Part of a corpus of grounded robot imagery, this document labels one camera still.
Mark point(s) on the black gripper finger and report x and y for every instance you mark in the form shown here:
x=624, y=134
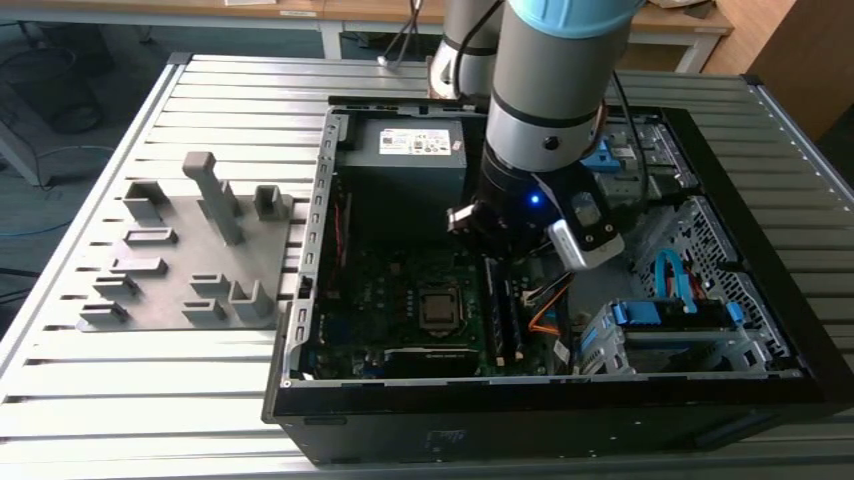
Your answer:
x=470, y=225

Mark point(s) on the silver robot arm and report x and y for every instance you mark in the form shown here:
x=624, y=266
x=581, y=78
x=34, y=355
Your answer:
x=554, y=75

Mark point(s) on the grey power supply unit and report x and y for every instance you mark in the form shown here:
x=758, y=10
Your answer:
x=401, y=190

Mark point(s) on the blue plastic drive latch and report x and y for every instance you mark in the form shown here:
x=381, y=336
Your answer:
x=604, y=160

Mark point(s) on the silver CPU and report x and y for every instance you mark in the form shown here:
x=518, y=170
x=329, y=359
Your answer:
x=441, y=306

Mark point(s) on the grey metal drive cage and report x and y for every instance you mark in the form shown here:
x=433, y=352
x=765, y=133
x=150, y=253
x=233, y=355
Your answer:
x=628, y=187

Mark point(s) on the dark green motherboard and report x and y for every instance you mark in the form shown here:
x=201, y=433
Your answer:
x=374, y=300

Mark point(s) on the blue disk carrier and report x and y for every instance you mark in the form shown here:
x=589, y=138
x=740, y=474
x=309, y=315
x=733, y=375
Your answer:
x=637, y=315

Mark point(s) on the black graphics card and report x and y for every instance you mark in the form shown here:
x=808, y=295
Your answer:
x=434, y=361

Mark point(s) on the grey metal disk bay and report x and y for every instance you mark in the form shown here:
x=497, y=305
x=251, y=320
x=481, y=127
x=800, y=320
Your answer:
x=601, y=350

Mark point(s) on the black open PC case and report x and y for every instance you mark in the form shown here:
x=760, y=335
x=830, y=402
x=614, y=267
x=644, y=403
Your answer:
x=534, y=415

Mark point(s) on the grey parts rack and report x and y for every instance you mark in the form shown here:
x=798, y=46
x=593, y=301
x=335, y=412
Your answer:
x=187, y=250

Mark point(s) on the brown wooden cabinet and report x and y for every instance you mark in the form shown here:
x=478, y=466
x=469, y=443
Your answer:
x=801, y=60

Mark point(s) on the black round bin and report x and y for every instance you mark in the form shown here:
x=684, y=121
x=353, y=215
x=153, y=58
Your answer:
x=81, y=117

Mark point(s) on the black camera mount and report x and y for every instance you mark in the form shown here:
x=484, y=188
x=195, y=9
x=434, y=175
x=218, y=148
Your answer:
x=594, y=235

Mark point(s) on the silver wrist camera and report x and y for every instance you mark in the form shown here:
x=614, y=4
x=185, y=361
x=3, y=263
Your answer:
x=581, y=255

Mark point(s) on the wooden desk with white frame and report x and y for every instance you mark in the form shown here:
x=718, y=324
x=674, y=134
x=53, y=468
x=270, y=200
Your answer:
x=681, y=25

